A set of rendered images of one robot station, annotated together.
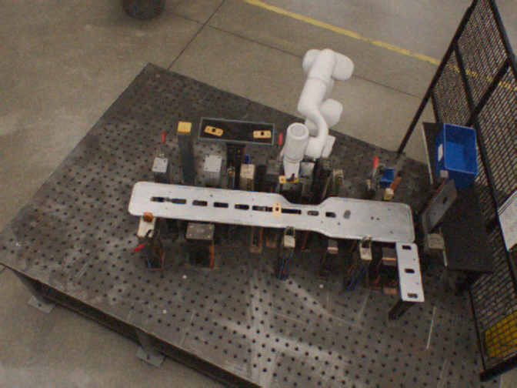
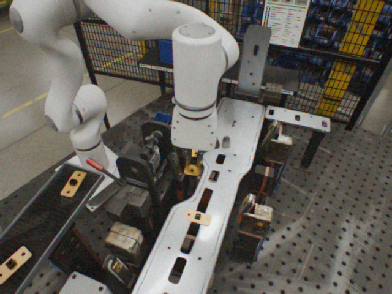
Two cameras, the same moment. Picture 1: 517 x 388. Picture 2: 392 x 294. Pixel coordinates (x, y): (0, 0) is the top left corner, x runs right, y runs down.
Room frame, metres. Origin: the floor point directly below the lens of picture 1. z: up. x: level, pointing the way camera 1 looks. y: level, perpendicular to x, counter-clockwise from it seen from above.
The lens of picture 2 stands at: (1.10, 0.28, 1.73)
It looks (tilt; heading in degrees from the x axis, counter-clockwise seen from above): 46 degrees down; 292
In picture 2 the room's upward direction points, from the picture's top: straight up
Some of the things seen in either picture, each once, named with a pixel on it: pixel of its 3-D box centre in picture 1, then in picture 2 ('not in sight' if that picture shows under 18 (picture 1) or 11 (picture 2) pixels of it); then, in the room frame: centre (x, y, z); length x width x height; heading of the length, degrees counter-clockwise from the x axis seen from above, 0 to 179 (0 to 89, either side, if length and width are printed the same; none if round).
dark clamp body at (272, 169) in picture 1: (270, 188); (143, 223); (1.43, -0.06, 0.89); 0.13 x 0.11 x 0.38; 2
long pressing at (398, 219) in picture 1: (272, 211); (198, 224); (1.23, -0.08, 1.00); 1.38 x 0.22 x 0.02; 92
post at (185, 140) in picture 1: (187, 156); not in sight; (1.55, 0.40, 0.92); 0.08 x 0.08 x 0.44; 2
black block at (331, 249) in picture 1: (327, 260); (258, 192); (1.08, -0.38, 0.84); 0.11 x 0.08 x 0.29; 2
